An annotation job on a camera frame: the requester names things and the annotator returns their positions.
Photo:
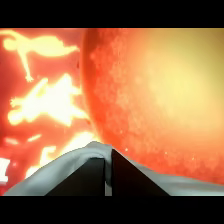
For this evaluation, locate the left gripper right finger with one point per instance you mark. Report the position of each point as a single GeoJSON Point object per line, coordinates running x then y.
{"type": "Point", "coordinates": [131, 180]}

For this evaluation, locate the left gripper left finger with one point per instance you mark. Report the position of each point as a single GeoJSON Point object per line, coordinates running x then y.
{"type": "Point", "coordinates": [85, 180]}

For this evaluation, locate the white garment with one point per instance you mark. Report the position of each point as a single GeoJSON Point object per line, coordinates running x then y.
{"type": "Point", "coordinates": [66, 166]}

